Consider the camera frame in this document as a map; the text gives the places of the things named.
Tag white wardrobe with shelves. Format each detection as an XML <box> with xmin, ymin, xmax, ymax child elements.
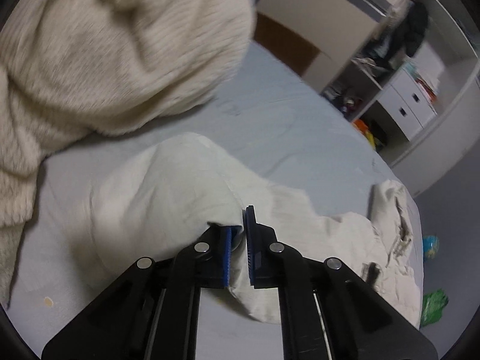
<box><xmin>255</xmin><ymin>0</ymin><xmax>480</xmax><ymax>196</ymax></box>

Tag dark hanging clothes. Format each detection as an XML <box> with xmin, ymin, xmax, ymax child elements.
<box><xmin>379</xmin><ymin>2</ymin><xmax>430</xmax><ymax>65</ymax></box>

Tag white pillow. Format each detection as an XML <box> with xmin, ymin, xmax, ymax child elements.
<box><xmin>88</xmin><ymin>132</ymin><xmax>421</xmax><ymax>327</ymax></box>

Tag bed with grey dotted sheet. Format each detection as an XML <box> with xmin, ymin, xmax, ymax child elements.
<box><xmin>7</xmin><ymin>39</ymin><xmax>426</xmax><ymax>360</ymax></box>

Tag white drawer unit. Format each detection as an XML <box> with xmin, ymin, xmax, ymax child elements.
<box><xmin>376</xmin><ymin>68</ymin><xmax>439</xmax><ymax>140</ymax></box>

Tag brown wooden headboard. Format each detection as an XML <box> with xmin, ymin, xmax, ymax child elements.
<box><xmin>253</xmin><ymin>12</ymin><xmax>320</xmax><ymax>76</ymax></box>

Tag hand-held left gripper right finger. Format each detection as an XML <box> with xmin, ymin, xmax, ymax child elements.
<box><xmin>242</xmin><ymin>205</ymin><xmax>439</xmax><ymax>360</ymax></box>

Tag blue globe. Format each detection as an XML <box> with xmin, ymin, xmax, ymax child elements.
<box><xmin>422</xmin><ymin>235</ymin><xmax>439</xmax><ymax>259</ymax></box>

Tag cream fleece blanket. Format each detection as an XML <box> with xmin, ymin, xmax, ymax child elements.
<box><xmin>0</xmin><ymin>0</ymin><xmax>257</xmax><ymax>308</ymax></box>

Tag green shopping bag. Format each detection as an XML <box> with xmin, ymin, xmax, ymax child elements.
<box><xmin>419</xmin><ymin>289</ymin><xmax>449</xmax><ymax>327</ymax></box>

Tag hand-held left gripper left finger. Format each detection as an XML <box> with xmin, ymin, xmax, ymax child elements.
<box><xmin>41</xmin><ymin>223</ymin><xmax>241</xmax><ymax>360</ymax></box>

